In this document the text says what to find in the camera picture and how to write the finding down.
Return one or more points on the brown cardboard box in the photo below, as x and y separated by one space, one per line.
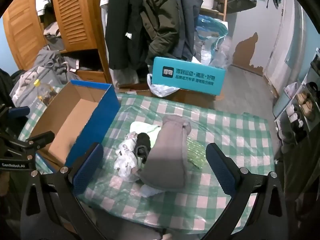
181 96

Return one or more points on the grey clothes pile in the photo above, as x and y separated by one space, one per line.
50 56

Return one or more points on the white plastic bag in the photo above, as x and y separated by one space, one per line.
160 91

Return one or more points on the grey tote bag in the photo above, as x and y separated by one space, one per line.
24 93

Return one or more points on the black hanging coat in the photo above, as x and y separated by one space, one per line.
126 37

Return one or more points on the navy hanging jacket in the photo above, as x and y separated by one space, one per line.
188 11

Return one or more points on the green checkered tablecloth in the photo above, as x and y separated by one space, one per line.
244 138

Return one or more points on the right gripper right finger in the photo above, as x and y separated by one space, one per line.
227 174

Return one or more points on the olive hanging jacket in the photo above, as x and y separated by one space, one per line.
162 21

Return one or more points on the blue cardboard box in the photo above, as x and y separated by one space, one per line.
79 116

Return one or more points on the grey fleece garment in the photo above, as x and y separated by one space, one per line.
166 165

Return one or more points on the blue clear plastic bag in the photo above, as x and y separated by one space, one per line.
211 44

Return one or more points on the wooden louvered wardrobe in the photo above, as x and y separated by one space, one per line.
81 30

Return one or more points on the white printed sock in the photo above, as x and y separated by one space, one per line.
126 160

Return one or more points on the teal shoe box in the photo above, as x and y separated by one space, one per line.
187 75

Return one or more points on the green sparkly knit cloth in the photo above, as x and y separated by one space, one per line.
196 153

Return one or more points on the black fuzzy sock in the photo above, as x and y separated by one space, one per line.
142 147

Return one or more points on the light blue trash bin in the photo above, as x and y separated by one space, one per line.
280 104

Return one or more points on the yellow cap plastic bottle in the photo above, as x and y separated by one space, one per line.
45 92

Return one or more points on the shoe rack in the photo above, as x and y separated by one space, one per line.
300 114

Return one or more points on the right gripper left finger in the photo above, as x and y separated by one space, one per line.
74 182

